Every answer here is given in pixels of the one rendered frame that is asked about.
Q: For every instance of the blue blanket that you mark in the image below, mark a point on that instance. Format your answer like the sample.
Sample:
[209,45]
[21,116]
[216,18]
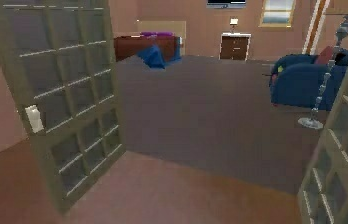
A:
[155,56]

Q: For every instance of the brown wooden bed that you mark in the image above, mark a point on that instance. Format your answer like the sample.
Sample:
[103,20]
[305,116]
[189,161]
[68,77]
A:
[138,45]

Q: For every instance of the purple pillow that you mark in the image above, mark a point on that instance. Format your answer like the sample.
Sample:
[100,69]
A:
[157,34]

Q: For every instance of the dark brown nightstand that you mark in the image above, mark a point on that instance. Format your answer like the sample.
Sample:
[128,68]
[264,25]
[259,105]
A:
[234,46]

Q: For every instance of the small white table lamp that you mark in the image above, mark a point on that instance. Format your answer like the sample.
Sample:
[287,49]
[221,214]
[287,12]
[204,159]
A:
[233,22]

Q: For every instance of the olive glass-paned room door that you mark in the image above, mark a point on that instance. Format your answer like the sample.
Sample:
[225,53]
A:
[65,83]
[338,160]

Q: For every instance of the blue sofa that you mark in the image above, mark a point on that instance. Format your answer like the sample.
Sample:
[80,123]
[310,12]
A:
[298,83]

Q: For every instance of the yellow framed window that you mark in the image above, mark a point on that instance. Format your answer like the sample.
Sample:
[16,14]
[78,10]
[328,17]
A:
[277,12]

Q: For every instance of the grey floor lamp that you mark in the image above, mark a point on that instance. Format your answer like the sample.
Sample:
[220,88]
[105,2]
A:
[318,100]

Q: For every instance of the red cushion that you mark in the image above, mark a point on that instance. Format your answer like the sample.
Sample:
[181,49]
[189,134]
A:
[324,56]

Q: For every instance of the brown room door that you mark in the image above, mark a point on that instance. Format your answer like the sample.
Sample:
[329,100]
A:
[316,26]

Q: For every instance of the black cushion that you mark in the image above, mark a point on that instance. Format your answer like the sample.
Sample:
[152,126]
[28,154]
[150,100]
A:
[341,58]

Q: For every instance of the black wall television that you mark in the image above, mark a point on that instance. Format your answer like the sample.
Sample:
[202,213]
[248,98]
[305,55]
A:
[226,3]

